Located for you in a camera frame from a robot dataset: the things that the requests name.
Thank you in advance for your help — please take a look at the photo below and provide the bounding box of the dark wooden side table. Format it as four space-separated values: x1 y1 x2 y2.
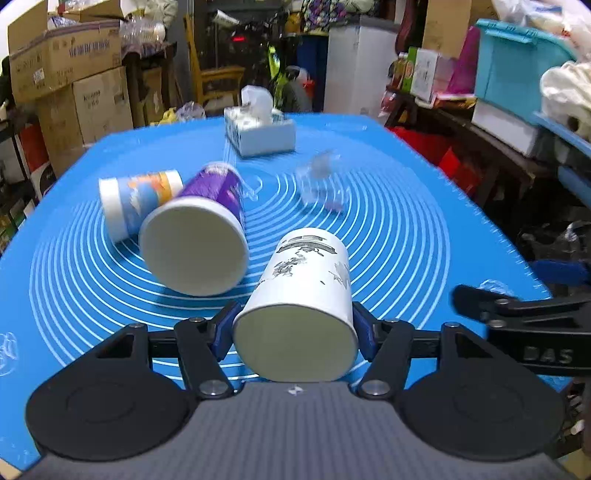
386 85 551 209

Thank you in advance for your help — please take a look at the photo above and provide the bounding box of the teal plastic storage bin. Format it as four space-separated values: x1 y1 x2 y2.
475 19 577 123

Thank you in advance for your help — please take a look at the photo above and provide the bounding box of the floral purple bag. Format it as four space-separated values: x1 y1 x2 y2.
301 0 348 32

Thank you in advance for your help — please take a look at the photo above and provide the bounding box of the white chest freezer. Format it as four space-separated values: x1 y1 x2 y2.
324 15 400 119

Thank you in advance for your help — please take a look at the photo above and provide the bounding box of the open top cardboard box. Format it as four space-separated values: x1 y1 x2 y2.
7 1 123 104

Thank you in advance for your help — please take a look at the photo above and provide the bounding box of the white ink-print paper cup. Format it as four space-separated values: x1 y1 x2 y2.
233 228 359 382

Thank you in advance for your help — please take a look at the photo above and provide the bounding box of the white green carton box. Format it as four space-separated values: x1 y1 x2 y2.
402 47 439 102

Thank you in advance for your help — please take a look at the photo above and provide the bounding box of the wooden chair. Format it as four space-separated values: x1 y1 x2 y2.
183 14 245 106

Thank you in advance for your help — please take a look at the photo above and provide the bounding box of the blue cartoon paper cup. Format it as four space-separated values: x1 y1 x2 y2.
98 170 183 243

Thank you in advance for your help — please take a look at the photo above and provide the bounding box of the purple paper cup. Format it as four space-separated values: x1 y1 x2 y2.
138 162 249 297

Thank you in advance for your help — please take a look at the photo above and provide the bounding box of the tall brown cardboard box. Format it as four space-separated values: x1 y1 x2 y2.
422 0 498 58

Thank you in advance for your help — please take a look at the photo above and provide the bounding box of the black green bicycle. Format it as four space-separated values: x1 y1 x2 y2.
212 9 312 113

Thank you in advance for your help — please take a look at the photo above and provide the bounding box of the clear plastic cup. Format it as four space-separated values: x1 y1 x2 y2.
294 150 351 212

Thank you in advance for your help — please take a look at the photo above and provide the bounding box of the white plastic bag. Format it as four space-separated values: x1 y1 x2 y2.
540 61 591 141

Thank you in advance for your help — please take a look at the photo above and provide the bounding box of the blue silicone baking mat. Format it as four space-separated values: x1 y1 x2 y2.
1 115 548 469

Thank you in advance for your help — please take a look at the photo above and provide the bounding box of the white tissue box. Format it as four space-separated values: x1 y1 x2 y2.
223 85 296 158

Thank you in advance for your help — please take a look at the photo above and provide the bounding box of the large lower cardboard box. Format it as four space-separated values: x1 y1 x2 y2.
35 67 133 177

